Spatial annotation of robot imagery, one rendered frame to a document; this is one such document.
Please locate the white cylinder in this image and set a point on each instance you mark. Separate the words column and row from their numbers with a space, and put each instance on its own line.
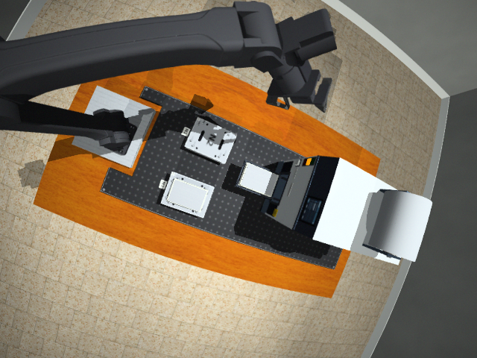
column 401, row 223

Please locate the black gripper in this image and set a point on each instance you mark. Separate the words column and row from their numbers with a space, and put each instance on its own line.
column 293, row 85

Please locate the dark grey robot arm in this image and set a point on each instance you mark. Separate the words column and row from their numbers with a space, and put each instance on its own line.
column 35, row 65

